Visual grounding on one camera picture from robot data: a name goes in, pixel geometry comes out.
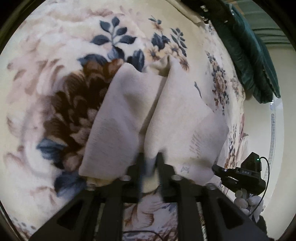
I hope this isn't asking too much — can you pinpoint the beige long-sleeve shirt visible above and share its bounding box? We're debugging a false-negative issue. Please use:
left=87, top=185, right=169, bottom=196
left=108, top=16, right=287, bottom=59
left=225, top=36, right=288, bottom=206
left=79, top=55, right=229, bottom=192

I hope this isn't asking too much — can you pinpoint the dark folded clothes stack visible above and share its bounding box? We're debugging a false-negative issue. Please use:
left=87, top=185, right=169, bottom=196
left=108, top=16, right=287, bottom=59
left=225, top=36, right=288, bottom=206
left=181, top=0, right=224, bottom=24

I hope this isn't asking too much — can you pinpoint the white gloved hand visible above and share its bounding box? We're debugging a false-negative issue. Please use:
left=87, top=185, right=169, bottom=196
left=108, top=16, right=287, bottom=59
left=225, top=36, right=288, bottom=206
left=233, top=189, right=264, bottom=218

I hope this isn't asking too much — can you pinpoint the white headboard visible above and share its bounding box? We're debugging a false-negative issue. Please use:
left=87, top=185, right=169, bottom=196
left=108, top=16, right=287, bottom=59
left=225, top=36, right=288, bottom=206
left=244, top=98, right=285, bottom=207

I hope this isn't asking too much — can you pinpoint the teal folded quilt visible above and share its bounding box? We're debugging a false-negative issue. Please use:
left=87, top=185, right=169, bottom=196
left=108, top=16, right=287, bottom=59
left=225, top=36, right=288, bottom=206
left=211, top=2, right=281, bottom=103

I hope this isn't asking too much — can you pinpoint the floral bed blanket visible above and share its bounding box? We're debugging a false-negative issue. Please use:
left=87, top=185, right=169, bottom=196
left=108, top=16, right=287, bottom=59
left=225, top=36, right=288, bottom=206
left=1, top=1, right=245, bottom=240

